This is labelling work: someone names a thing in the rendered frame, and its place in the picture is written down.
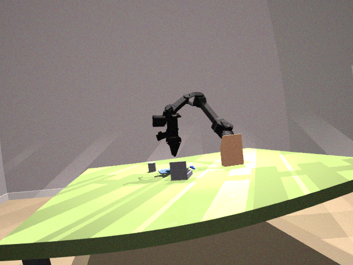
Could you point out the grey cylinder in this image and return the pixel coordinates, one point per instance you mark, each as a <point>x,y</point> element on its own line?
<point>152,166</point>

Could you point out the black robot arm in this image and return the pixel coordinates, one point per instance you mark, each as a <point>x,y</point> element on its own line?
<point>170,116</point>

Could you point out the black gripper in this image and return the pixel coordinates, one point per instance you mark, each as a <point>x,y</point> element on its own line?
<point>174,140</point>

